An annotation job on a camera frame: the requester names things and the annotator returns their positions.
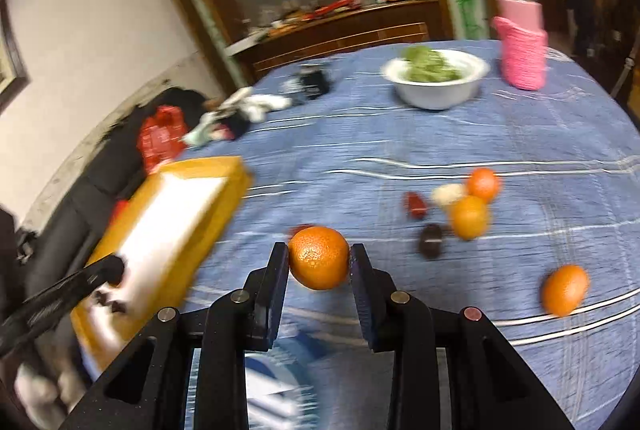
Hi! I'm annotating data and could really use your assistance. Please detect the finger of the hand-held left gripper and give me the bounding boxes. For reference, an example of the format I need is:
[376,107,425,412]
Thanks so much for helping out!
[0,255,126,358]

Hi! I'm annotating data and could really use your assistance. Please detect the black coat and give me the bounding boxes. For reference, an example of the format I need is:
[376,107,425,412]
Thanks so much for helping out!
[20,87,213,291]

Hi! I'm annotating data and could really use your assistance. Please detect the cream-coloured fruit piece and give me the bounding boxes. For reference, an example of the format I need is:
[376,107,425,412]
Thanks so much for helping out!
[432,183,468,213]

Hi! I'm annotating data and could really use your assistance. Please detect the pink knitted sleeve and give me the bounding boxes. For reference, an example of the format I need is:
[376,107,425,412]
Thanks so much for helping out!
[491,16,549,91]

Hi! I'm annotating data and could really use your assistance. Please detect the orange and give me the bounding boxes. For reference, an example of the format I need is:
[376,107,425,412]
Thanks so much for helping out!
[450,196,490,241]
[288,226,351,291]
[540,264,591,318]
[466,167,502,205]

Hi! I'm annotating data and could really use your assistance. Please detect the wooden counter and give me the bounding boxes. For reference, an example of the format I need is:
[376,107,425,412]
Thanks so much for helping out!
[235,0,446,78]

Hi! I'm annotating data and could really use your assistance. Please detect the yellow box with white inside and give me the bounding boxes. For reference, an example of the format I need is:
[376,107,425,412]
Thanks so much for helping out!
[70,156,253,376]

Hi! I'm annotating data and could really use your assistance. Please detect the white bowl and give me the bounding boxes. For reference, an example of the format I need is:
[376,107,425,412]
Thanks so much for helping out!
[381,48,491,111]

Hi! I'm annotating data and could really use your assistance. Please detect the red strawberry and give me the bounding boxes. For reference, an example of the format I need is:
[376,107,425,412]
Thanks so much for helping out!
[404,191,430,219]

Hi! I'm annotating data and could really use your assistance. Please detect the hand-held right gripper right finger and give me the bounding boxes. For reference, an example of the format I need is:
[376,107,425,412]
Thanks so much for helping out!
[349,242,576,430]

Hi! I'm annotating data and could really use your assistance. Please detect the red plastic bag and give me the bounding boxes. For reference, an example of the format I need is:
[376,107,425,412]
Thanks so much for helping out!
[139,106,187,173]

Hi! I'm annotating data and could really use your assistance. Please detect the green leafy vegetables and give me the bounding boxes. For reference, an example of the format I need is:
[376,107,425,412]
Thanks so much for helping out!
[402,46,463,84]

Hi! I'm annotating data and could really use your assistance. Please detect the pale cloth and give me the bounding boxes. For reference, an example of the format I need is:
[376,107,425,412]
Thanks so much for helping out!
[14,360,87,417]

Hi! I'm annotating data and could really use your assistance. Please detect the dark picture frame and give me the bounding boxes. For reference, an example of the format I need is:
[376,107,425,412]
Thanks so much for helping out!
[0,0,30,111]

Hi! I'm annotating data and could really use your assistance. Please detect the white crumpled cloths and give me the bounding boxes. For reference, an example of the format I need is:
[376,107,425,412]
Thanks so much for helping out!
[182,87,293,147]

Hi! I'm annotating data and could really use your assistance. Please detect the pink bottle with metal lid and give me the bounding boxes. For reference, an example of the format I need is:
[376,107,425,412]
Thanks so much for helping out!
[496,0,544,31]

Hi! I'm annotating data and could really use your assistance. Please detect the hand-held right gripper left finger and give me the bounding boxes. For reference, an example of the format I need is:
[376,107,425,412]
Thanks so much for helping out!
[60,242,291,430]

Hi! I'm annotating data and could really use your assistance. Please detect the blue striped tablecloth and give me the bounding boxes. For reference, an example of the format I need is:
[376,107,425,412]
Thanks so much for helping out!
[80,40,640,430]

